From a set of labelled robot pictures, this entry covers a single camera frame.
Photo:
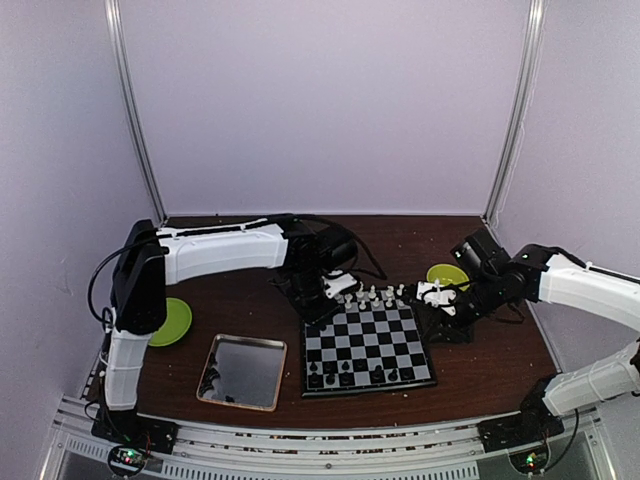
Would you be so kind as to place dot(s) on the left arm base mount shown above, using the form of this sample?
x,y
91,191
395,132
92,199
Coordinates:
x,y
130,453

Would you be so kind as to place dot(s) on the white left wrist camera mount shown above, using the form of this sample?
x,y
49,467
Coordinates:
x,y
336,285

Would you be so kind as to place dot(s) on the aluminium front rail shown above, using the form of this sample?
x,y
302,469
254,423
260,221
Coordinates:
x,y
449,450

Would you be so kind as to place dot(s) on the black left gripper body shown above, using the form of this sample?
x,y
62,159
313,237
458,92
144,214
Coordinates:
x,y
304,292

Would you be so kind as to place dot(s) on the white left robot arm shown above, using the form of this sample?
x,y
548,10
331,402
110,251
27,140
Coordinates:
x,y
313,259

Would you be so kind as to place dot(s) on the black and grey chessboard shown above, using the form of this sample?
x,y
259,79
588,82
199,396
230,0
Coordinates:
x,y
375,336

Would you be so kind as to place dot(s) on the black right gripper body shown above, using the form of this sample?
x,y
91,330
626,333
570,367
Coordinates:
x,y
453,328

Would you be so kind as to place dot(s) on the green plate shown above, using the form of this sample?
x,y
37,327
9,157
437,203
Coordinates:
x,y
177,323

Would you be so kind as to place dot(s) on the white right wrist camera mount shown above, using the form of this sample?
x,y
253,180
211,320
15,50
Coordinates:
x,y
437,296

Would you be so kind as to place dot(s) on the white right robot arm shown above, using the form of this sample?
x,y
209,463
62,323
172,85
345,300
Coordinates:
x,y
547,274

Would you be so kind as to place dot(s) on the metal tray with wood rim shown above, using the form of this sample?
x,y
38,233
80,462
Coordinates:
x,y
243,372

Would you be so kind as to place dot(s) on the green bowl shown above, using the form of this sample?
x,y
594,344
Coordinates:
x,y
448,274

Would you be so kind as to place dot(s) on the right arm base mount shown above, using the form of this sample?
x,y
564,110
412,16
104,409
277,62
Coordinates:
x,y
526,441

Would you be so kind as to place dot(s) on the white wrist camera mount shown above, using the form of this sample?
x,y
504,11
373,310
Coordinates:
x,y
437,296
336,285

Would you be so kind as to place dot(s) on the right aluminium frame post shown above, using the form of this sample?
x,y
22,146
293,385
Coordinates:
x,y
524,87

